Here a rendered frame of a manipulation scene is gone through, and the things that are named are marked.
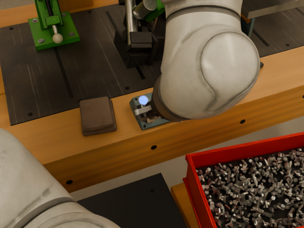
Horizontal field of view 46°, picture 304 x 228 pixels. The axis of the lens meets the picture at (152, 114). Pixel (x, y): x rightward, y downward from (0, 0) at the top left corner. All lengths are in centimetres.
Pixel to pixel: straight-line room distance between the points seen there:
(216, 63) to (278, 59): 70
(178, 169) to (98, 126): 108
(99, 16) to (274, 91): 60
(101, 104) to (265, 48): 52
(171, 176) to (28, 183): 137
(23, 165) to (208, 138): 58
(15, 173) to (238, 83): 29
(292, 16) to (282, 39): 13
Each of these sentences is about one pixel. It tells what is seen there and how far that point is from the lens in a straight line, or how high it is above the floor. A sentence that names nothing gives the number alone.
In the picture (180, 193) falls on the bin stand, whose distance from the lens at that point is 87.
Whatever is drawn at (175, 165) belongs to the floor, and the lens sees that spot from 187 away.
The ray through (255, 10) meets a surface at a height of 113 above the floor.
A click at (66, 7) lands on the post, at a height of 89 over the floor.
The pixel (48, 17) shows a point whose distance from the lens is 105.
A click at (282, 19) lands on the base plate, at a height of 90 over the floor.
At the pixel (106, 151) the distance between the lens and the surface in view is 84.
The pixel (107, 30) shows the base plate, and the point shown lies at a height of 90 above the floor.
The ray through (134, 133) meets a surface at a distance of 84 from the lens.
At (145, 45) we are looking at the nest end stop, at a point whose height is 96.
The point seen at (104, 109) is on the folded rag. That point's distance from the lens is 85.
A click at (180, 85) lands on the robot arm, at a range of 43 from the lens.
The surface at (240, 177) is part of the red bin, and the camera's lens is 81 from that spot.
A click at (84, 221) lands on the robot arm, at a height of 116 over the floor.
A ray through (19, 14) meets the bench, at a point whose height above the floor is 88.
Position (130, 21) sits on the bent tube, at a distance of 98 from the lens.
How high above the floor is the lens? 155
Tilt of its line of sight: 48 degrees down
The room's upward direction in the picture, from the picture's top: straight up
